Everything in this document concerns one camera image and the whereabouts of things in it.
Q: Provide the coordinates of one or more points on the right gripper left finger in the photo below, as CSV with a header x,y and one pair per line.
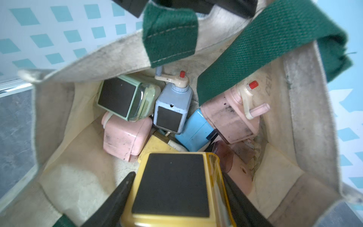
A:
x,y
109,214

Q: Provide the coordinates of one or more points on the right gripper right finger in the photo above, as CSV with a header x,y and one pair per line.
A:
x,y
243,211

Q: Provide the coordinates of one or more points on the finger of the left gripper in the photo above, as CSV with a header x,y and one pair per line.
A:
x,y
134,7
241,8

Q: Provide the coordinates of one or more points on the beige canvas tote bag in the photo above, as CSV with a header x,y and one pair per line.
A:
x,y
291,45

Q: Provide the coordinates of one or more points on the yellow pencil sharpener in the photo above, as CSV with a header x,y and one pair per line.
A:
x,y
160,143
178,189

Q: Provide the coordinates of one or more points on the pink boxy pencil sharpener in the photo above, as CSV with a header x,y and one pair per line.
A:
x,y
123,139

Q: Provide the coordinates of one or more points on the green square pencil sharpener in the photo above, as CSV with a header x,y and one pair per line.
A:
x,y
131,98

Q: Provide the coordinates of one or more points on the pink translucent pencil sharpener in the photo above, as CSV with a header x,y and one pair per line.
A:
x,y
233,165

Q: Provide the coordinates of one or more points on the sky blue box sharpener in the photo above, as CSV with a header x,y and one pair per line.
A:
x,y
197,132

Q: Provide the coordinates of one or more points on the light blue square sharpener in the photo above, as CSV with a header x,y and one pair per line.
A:
x,y
173,103

